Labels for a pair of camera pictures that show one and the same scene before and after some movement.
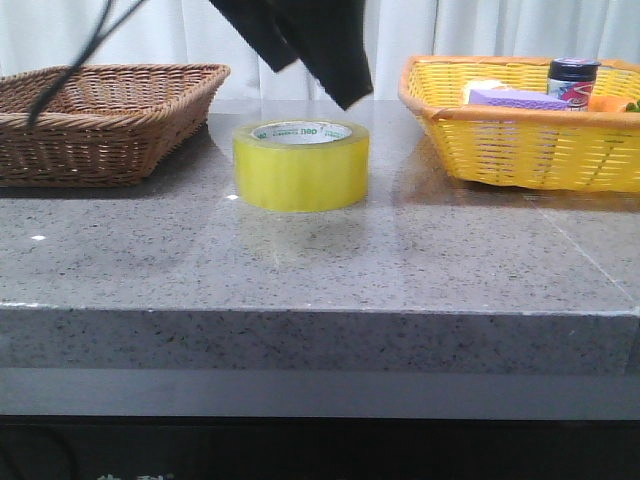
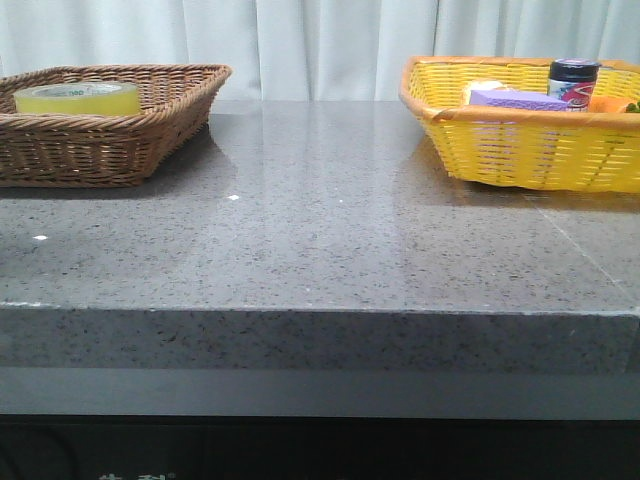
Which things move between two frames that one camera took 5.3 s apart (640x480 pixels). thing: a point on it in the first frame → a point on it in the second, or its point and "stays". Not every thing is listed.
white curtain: x=194 y=32 stays
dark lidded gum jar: x=573 y=78 stays
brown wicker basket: x=109 y=124 stays
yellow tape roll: x=301 y=165 → x=78 y=99
